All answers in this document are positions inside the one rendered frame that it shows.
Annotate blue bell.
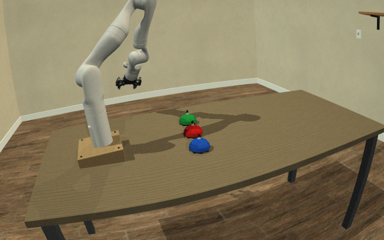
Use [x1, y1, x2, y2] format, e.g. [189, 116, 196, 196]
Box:
[188, 137, 211, 154]

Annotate brown wooden table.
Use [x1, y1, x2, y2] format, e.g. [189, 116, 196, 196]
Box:
[24, 89, 384, 240]

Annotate wooden wall shelf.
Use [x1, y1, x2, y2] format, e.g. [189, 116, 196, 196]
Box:
[358, 11, 384, 31]

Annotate red bell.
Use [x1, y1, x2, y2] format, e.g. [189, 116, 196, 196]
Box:
[183, 123, 204, 139]

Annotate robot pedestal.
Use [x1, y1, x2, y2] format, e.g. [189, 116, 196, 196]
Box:
[77, 129, 126, 169]

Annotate green bell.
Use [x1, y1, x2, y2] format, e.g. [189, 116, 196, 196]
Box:
[179, 113, 198, 127]

